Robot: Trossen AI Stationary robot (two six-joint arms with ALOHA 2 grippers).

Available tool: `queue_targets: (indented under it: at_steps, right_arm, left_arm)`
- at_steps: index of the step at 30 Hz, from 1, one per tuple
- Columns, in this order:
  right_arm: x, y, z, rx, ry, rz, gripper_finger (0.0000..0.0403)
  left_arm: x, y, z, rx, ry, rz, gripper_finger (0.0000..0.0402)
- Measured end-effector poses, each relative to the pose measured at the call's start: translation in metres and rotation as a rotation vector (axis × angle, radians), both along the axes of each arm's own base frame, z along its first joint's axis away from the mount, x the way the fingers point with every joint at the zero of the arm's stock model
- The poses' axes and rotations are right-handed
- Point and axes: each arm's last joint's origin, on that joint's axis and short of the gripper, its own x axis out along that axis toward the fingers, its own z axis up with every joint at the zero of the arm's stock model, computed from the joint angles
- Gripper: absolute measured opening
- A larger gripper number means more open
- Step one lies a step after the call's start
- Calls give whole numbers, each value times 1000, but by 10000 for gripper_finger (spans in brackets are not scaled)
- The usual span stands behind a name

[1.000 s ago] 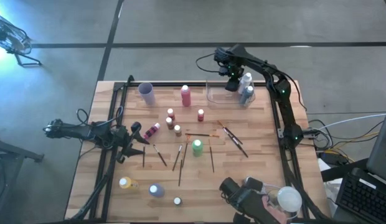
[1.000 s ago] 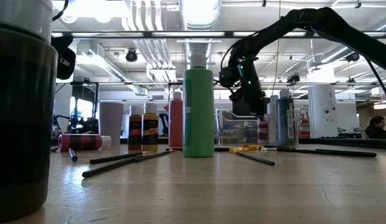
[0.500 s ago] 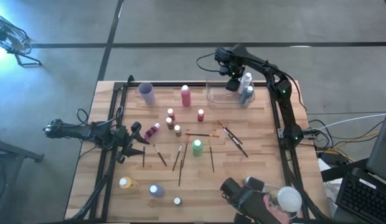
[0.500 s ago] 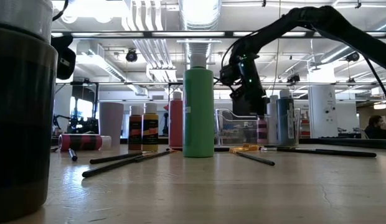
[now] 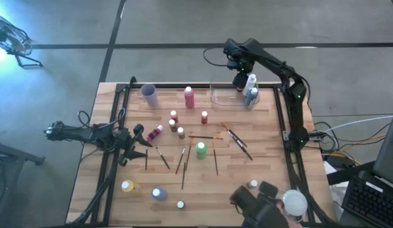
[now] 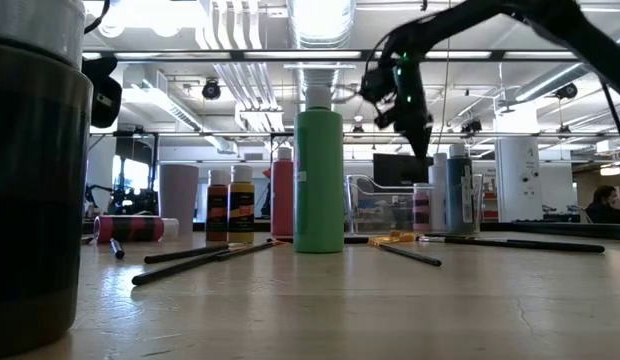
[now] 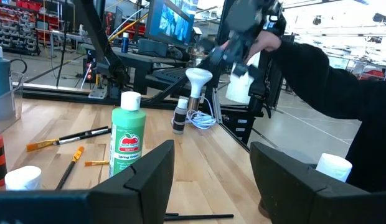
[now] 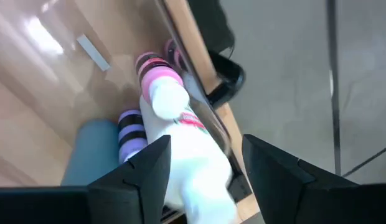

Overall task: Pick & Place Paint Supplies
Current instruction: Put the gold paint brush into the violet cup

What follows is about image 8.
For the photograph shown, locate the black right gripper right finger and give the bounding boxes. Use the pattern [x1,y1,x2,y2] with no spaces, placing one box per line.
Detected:
[242,134,359,224]

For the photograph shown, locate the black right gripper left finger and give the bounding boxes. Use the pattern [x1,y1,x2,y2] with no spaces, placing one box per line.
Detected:
[87,134,172,224]

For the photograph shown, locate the large white paint bottle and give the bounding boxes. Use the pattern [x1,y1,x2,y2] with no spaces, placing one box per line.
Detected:
[139,76,240,224]

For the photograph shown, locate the small purple paint bottle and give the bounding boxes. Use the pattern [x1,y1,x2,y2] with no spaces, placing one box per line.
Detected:
[117,108,149,165]

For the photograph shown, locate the large teal paint bottle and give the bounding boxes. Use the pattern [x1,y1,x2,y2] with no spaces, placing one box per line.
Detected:
[60,119,121,187]

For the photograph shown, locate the small pink paint bottle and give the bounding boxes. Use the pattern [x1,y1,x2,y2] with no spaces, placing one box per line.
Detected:
[134,51,184,105]

